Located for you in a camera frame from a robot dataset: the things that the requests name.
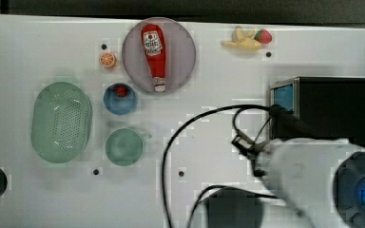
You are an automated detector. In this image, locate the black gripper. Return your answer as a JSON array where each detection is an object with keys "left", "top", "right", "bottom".
[{"left": 269, "top": 104, "right": 317, "bottom": 139}]

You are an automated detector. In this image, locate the black toaster oven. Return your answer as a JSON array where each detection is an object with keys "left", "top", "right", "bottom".
[{"left": 269, "top": 77, "right": 365, "bottom": 147}]

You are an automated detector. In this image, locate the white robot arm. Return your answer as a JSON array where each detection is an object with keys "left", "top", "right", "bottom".
[{"left": 256, "top": 104, "right": 365, "bottom": 228}]

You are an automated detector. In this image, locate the peeled banana toy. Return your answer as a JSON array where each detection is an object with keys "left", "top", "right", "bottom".
[{"left": 221, "top": 26, "right": 262, "bottom": 52}]

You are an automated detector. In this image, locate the grey round plate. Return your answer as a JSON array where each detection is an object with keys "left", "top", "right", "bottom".
[{"left": 122, "top": 17, "right": 196, "bottom": 93}]

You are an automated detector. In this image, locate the red plush ketchup bottle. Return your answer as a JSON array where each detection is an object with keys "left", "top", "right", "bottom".
[{"left": 141, "top": 24, "right": 166, "bottom": 92}]

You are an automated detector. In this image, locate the green measuring cup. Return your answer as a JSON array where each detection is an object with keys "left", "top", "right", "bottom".
[{"left": 105, "top": 127, "right": 152, "bottom": 167}]

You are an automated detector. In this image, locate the blue cup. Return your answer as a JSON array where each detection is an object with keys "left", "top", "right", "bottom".
[{"left": 103, "top": 83, "right": 138, "bottom": 115}]

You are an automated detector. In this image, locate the red strawberry toy in cup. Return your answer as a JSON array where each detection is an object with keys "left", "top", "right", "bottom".
[{"left": 113, "top": 85, "right": 127, "bottom": 98}]

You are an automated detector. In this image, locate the orange slice toy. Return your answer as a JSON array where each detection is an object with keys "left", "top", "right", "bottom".
[{"left": 99, "top": 52, "right": 117, "bottom": 68}]

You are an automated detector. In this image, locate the green perforated colander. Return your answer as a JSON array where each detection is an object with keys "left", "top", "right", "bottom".
[{"left": 30, "top": 82, "right": 92, "bottom": 163}]

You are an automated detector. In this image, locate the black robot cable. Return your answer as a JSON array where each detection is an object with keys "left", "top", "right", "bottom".
[{"left": 161, "top": 104, "right": 279, "bottom": 228}]

